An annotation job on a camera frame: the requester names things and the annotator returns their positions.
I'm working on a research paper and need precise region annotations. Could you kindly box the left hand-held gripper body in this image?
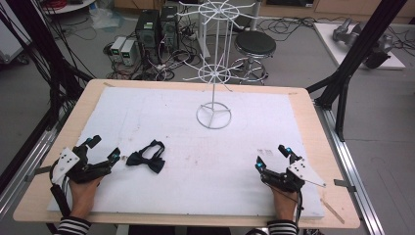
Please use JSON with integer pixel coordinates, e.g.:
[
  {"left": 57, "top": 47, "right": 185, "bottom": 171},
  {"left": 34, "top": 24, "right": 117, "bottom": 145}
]
[{"left": 50, "top": 143, "right": 114, "bottom": 186}]

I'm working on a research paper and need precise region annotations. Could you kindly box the black bow tie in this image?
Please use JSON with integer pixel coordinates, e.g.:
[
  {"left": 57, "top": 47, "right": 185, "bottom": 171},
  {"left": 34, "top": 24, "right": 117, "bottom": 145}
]
[{"left": 125, "top": 139, "right": 166, "bottom": 175}]

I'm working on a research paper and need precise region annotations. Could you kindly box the person's left hand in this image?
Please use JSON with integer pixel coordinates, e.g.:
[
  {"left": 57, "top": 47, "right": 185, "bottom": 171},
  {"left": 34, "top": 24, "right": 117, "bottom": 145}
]
[{"left": 68, "top": 175, "right": 103, "bottom": 219}]

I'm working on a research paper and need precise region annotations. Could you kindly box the grey metal bracket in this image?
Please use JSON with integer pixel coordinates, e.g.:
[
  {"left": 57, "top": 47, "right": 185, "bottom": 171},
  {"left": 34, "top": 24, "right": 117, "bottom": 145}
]
[
  {"left": 333, "top": 178, "right": 357, "bottom": 194},
  {"left": 23, "top": 164, "right": 53, "bottom": 183}
]

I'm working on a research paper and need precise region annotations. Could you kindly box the clear plastic bag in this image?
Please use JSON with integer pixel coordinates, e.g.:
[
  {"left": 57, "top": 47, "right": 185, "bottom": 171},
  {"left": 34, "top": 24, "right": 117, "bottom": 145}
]
[{"left": 89, "top": 6, "right": 125, "bottom": 31}]

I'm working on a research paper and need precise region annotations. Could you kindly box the black computer tower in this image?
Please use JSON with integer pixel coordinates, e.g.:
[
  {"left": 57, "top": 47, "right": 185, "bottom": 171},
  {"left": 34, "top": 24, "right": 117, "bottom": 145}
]
[
  {"left": 134, "top": 9, "right": 161, "bottom": 51},
  {"left": 159, "top": 4, "right": 180, "bottom": 51}
]

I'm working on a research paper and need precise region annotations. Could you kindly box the white wire display rack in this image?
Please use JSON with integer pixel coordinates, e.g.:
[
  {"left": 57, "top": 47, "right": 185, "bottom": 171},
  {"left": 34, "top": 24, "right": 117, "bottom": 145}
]
[{"left": 175, "top": 0, "right": 262, "bottom": 130}]

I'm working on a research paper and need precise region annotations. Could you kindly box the aluminium rail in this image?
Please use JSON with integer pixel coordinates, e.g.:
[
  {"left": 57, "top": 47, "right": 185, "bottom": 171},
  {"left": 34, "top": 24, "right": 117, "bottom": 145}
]
[
  {"left": 313, "top": 99, "right": 387, "bottom": 235},
  {"left": 0, "top": 125, "right": 62, "bottom": 218}
]

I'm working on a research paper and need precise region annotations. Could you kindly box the tangle of floor cables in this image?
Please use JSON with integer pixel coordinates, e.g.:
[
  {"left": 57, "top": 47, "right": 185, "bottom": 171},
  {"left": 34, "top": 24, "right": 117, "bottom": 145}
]
[{"left": 102, "top": 27, "right": 205, "bottom": 82}]

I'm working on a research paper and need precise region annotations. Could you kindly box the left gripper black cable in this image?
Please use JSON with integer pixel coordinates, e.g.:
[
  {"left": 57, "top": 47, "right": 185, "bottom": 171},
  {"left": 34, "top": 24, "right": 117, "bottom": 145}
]
[{"left": 48, "top": 169, "right": 73, "bottom": 219}]

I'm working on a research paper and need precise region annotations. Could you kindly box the black metal frame stand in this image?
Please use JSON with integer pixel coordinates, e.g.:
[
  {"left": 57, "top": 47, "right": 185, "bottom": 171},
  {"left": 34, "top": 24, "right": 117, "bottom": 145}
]
[
  {"left": 305, "top": 0, "right": 409, "bottom": 143},
  {"left": 0, "top": 0, "right": 95, "bottom": 131}
]

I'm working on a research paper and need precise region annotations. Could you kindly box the wooden table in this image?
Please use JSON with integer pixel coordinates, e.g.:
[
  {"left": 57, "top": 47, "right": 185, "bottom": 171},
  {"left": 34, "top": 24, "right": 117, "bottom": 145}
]
[{"left": 13, "top": 78, "right": 361, "bottom": 230}]

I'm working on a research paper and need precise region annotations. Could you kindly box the grey equipment case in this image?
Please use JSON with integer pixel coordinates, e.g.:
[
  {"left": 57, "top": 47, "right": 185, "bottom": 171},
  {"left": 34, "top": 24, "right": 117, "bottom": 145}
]
[{"left": 0, "top": 18, "right": 32, "bottom": 66}]

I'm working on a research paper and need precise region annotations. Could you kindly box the person's right hand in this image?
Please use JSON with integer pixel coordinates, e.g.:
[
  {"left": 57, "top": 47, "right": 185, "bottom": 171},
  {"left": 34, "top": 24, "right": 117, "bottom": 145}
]
[{"left": 269, "top": 184, "right": 300, "bottom": 223}]

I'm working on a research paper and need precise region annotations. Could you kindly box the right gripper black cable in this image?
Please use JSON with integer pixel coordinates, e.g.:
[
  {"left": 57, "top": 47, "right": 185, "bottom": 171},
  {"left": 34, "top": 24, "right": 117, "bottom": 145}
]
[{"left": 293, "top": 190, "right": 305, "bottom": 227}]

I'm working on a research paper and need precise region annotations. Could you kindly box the round white table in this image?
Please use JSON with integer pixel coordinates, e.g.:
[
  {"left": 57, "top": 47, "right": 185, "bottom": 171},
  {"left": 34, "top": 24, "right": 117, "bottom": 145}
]
[{"left": 41, "top": 0, "right": 98, "bottom": 16}]

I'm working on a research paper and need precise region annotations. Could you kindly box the thin wooden stick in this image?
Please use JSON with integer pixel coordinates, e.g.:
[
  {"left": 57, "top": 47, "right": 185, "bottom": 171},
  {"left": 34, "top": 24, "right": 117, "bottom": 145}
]
[{"left": 319, "top": 198, "right": 346, "bottom": 225}]

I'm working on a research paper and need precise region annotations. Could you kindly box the white power supply unit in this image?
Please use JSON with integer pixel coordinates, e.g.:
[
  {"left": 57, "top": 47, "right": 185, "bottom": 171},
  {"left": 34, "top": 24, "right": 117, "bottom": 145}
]
[
  {"left": 110, "top": 35, "right": 127, "bottom": 63},
  {"left": 119, "top": 38, "right": 138, "bottom": 67}
]

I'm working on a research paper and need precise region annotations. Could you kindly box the white foam mat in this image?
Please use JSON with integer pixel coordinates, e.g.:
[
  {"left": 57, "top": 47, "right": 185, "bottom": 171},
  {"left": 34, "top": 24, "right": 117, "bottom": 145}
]
[{"left": 46, "top": 85, "right": 326, "bottom": 220}]

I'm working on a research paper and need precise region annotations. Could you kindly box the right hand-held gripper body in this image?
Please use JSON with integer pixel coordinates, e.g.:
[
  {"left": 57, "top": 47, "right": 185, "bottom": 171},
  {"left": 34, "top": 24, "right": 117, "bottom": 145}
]
[{"left": 259, "top": 158, "right": 327, "bottom": 194}]

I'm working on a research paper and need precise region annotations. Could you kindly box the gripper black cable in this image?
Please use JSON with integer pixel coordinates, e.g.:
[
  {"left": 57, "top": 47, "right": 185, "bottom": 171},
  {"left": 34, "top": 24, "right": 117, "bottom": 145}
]
[
  {"left": 48, "top": 169, "right": 73, "bottom": 219},
  {"left": 293, "top": 190, "right": 305, "bottom": 227}
]

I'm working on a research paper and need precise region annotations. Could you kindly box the black round stool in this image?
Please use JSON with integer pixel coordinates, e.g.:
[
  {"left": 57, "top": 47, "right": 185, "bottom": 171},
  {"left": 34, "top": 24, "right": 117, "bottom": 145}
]
[{"left": 229, "top": 29, "right": 278, "bottom": 84}]

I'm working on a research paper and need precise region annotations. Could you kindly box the white floor board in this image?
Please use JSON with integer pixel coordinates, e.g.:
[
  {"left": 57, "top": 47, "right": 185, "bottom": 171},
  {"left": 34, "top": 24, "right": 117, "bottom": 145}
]
[{"left": 312, "top": 22, "right": 407, "bottom": 71}]

